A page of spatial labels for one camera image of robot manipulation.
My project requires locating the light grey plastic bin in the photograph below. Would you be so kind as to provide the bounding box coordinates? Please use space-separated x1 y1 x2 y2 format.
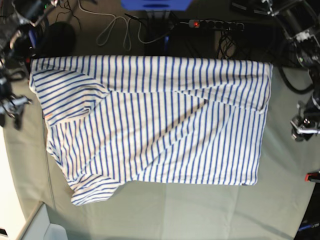
16 201 68 240

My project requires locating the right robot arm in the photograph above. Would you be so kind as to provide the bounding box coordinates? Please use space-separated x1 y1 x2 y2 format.
0 0 58 130

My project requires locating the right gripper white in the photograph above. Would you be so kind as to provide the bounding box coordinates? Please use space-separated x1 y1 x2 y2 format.
0 95 33 130

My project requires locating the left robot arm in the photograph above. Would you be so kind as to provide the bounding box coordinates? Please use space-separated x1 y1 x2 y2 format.
262 0 320 142

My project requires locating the blue white striped t-shirt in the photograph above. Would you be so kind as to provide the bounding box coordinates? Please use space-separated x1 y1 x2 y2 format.
29 55 273 206

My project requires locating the blue plastic box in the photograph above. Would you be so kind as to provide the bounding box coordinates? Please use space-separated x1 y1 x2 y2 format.
120 0 192 11

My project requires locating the black power strip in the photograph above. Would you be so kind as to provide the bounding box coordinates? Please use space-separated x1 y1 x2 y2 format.
188 19 245 32

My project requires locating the red black right clamp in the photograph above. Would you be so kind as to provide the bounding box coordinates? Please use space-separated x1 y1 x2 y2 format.
304 171 320 184

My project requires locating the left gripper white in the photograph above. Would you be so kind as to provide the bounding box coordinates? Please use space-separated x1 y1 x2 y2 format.
290 101 320 142

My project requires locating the black round stand base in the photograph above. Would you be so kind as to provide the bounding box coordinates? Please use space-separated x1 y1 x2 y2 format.
38 21 77 58

